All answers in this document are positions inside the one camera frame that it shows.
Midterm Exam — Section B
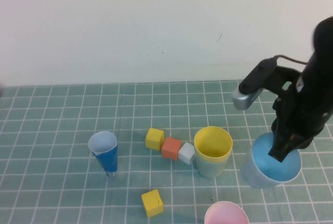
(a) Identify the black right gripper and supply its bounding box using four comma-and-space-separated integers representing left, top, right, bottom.
267, 78, 333, 163

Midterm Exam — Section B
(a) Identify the light blue plastic cup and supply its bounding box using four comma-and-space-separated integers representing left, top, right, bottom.
242, 132, 303, 190

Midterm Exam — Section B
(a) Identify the yellow plastic cup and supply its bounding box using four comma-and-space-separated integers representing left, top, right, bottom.
194, 126, 233, 163

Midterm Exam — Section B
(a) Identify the pink plastic cup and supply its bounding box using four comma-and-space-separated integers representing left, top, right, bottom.
204, 201, 249, 224

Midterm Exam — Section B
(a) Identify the pale green plastic cup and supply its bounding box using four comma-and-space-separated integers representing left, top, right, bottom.
194, 153, 231, 179

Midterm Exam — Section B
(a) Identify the white cube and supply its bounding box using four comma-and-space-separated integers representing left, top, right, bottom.
178, 142, 196, 165

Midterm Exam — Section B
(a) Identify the orange cube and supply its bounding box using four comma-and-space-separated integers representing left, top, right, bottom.
161, 137, 182, 160

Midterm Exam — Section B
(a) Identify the plain yellow cube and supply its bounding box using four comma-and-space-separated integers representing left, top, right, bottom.
145, 128, 165, 152

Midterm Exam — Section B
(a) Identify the green checked tablecloth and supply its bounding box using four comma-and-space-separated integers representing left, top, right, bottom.
0, 77, 333, 224

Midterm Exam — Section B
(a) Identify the yellow cube with small notch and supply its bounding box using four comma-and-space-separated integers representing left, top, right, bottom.
141, 189, 164, 219

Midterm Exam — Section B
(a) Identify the blue paper cone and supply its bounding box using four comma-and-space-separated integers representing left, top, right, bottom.
87, 131, 118, 178

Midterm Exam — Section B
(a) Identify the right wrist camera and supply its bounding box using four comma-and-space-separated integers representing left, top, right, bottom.
231, 57, 277, 111

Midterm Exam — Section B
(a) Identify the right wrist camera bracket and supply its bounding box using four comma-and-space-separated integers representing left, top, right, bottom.
262, 65, 300, 99

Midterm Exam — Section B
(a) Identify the thin black camera cable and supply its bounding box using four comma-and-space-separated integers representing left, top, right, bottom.
273, 55, 309, 66

